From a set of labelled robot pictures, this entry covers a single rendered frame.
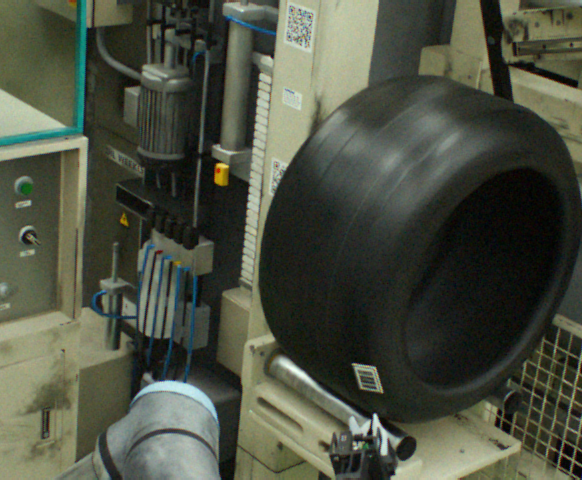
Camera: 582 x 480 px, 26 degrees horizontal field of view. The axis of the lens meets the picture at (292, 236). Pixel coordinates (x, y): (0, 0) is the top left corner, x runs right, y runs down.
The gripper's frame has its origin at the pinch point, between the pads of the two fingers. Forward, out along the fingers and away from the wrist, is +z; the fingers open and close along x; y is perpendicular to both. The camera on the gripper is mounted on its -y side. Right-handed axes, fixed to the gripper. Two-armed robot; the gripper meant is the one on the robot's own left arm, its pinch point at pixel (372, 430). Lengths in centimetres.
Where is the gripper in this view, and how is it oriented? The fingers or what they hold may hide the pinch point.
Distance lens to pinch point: 199.3
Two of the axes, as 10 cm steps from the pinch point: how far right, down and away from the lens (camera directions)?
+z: 1.5, -5.0, 8.5
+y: -2.6, -8.5, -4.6
